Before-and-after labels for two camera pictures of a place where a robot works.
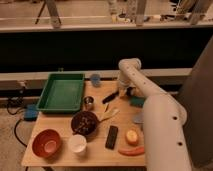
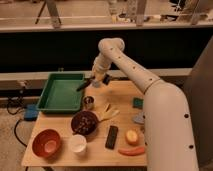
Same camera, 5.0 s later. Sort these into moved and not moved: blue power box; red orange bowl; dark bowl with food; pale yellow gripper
Moved: pale yellow gripper
Not moved: dark bowl with food; red orange bowl; blue power box
